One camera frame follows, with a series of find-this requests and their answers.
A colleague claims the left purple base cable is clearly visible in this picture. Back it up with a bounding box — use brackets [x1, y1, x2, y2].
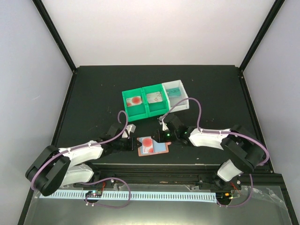
[82, 177, 132, 209]

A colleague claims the teal chip credit card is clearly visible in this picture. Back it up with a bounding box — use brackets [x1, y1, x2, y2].
[166, 87, 181, 98]

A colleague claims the green bin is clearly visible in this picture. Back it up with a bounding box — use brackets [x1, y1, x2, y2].
[142, 83, 169, 117]
[122, 88, 149, 122]

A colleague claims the left green bin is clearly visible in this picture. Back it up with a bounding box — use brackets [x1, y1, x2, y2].
[122, 88, 149, 122]

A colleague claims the right electronics board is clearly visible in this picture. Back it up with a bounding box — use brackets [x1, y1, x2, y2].
[216, 192, 240, 201]

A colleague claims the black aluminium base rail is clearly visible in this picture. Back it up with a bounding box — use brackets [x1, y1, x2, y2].
[35, 164, 284, 188]

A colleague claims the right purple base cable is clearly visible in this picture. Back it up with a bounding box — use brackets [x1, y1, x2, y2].
[217, 173, 254, 209]

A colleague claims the red white credit card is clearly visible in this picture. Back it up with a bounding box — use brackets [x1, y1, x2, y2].
[126, 96, 143, 107]

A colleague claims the white slotted cable duct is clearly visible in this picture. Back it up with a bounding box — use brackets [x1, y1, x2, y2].
[39, 190, 217, 203]

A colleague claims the black frame post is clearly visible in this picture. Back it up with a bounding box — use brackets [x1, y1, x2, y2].
[239, 0, 286, 71]
[31, 0, 78, 73]

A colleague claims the pink leather card holder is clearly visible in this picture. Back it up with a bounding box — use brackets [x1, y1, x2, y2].
[137, 136, 171, 157]

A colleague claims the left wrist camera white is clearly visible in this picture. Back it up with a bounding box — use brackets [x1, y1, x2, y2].
[122, 124, 136, 139]

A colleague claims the right black frame post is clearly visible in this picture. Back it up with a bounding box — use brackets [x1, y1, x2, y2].
[239, 0, 286, 71]

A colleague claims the white bin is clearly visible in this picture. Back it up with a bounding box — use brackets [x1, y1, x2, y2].
[162, 80, 189, 113]

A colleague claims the middle green bin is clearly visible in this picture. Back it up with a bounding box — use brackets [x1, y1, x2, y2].
[142, 83, 169, 117]

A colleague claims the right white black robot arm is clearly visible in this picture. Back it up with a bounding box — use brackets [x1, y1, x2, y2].
[152, 114, 270, 190]

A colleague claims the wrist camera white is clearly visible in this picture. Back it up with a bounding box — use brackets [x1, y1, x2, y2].
[158, 116, 169, 131]
[122, 124, 136, 139]

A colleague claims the red circle credit card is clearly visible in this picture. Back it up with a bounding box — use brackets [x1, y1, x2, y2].
[139, 136, 154, 155]

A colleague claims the left black frame post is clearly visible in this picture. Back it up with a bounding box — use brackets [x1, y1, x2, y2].
[31, 0, 78, 73]

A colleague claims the left electronics board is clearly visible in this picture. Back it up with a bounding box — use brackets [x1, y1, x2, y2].
[85, 190, 102, 198]

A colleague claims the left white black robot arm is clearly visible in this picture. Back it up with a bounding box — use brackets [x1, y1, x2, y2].
[25, 123, 142, 196]

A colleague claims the electronics board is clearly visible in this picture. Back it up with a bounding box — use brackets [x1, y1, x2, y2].
[216, 192, 240, 201]
[85, 190, 102, 198]

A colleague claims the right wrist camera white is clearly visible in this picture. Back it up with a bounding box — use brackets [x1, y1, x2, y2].
[158, 116, 169, 131]

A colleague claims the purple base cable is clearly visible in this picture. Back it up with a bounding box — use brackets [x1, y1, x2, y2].
[82, 177, 132, 209]
[217, 173, 254, 209]

